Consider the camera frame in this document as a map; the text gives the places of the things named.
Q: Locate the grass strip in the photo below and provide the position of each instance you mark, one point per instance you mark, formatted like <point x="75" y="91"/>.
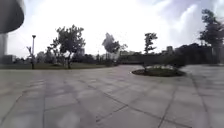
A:
<point x="50" y="66"/>

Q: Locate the building with curved overhang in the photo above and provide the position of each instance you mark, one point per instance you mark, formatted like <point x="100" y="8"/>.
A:
<point x="8" y="20"/>

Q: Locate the tall dark tree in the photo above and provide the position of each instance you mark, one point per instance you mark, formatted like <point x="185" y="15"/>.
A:
<point x="212" y="33"/>

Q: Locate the round planting bed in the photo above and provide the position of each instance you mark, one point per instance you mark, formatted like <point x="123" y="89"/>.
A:
<point x="158" y="71"/>

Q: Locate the dark leaning tree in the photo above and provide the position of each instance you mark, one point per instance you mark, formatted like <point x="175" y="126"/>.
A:
<point x="110" y="45"/>

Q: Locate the dark hedge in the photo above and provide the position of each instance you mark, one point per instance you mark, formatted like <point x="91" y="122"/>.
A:
<point x="166" y="56"/>

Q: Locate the lamp post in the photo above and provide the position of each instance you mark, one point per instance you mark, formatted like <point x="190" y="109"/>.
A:
<point x="33" y="50"/>

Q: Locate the grey stone slab plaza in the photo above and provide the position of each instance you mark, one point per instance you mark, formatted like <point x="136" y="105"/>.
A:
<point x="110" y="100"/>

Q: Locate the slender tree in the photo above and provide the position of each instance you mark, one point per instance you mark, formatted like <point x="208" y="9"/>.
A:
<point x="149" y="41"/>

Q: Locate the broad leafy tree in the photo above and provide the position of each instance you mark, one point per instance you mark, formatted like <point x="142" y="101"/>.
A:
<point x="69" y="41"/>

